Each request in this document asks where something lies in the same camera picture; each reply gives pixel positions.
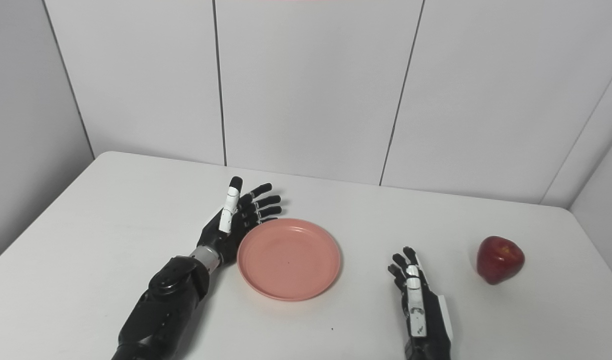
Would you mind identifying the pink round plate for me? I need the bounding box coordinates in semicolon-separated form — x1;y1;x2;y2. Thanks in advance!
236;218;342;302

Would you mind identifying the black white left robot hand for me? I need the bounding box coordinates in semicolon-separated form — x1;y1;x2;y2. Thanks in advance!
196;176;283;266

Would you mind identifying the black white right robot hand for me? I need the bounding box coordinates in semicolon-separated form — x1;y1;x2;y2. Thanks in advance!
387;246;455;360

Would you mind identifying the red apple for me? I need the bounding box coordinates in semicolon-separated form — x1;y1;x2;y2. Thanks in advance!
475;236;526;286

